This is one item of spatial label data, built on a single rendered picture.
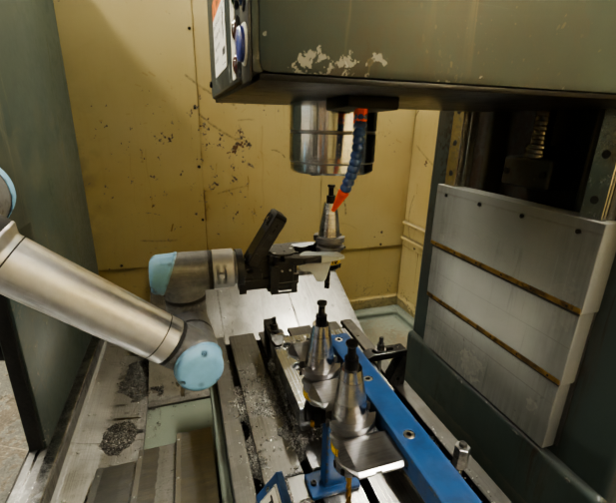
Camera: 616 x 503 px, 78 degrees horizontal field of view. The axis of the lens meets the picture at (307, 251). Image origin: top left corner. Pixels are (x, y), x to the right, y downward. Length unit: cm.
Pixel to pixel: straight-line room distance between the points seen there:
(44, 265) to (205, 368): 26
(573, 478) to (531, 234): 52
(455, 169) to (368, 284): 111
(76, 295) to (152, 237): 119
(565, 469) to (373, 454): 66
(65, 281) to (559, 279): 85
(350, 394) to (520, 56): 42
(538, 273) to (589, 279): 11
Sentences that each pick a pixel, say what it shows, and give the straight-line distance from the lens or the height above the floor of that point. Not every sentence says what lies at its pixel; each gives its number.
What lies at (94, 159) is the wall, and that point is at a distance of 173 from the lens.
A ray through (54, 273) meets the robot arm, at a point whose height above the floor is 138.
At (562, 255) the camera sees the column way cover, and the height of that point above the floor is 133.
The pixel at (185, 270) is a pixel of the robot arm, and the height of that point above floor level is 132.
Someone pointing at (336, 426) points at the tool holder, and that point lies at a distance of 51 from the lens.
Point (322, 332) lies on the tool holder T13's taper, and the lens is 56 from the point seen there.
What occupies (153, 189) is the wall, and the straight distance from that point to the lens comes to 171.
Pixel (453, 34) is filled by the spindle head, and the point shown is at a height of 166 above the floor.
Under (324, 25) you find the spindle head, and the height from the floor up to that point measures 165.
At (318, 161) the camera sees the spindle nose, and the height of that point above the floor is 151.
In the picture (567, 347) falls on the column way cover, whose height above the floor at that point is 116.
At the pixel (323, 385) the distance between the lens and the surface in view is 57.
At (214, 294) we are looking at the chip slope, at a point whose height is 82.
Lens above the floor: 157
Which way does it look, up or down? 19 degrees down
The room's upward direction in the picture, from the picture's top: 1 degrees clockwise
